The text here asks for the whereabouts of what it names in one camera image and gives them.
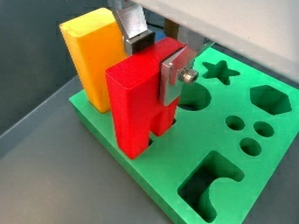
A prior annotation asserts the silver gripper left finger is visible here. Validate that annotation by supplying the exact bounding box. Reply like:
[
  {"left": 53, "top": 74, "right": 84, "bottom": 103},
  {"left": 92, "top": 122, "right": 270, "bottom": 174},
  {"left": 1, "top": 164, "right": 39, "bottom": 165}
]
[{"left": 107, "top": 0, "right": 155, "bottom": 56}]

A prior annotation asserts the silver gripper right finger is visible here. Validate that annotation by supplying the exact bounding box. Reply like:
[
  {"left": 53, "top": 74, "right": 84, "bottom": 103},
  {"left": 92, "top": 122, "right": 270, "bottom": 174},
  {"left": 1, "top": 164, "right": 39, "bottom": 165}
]
[{"left": 159, "top": 27, "right": 214, "bottom": 106}]

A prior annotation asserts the red double-square block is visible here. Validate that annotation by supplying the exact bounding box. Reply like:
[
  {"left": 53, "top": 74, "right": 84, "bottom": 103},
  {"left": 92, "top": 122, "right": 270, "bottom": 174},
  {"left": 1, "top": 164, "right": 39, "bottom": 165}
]
[{"left": 105, "top": 38, "right": 183, "bottom": 159}]

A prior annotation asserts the green shape-sorter board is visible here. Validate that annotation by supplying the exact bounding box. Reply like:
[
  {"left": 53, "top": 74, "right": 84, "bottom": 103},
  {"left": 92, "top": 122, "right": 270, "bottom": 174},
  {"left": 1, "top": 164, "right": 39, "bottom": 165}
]
[{"left": 69, "top": 48, "right": 299, "bottom": 224}]

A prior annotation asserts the blue cylinder block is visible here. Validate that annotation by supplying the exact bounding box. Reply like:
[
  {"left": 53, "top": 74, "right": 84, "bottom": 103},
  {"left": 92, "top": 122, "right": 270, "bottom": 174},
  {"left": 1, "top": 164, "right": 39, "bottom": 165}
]
[{"left": 149, "top": 26, "right": 165, "bottom": 42}]

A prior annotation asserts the brown arch block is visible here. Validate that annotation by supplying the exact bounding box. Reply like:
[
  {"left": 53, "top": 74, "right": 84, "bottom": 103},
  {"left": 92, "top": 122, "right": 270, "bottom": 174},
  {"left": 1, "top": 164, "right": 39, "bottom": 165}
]
[{"left": 163, "top": 18, "right": 179, "bottom": 39}]

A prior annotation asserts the yellow rectangular block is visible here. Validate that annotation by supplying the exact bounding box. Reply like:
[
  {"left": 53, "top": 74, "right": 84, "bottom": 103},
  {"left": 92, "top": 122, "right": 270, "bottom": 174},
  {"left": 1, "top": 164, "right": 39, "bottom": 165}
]
[{"left": 60, "top": 8, "right": 127, "bottom": 113}]

